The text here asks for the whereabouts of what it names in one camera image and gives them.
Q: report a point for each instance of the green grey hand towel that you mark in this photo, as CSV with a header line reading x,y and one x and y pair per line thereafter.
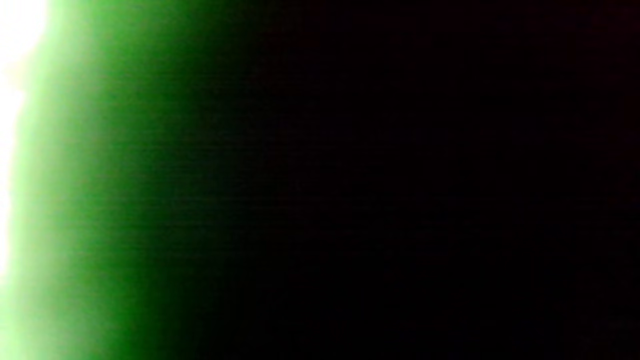
x,y
100,200

